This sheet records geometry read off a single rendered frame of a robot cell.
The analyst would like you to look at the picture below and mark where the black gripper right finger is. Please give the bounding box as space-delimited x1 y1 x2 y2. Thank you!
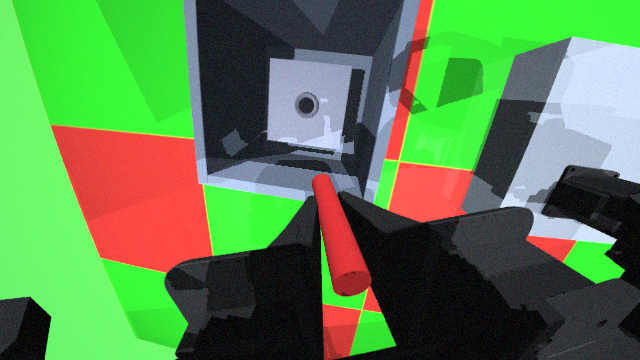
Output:
338 191 534 345

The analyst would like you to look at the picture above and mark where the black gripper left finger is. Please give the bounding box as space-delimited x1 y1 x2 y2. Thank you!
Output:
164 195 324 360

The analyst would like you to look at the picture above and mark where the red peg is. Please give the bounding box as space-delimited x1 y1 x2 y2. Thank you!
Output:
312 174 372 297

